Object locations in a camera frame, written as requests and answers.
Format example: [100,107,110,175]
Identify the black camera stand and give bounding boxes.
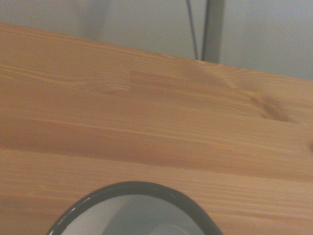
[201,0,225,62]

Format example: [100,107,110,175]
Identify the blue enamel mug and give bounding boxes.
[45,180,224,235]

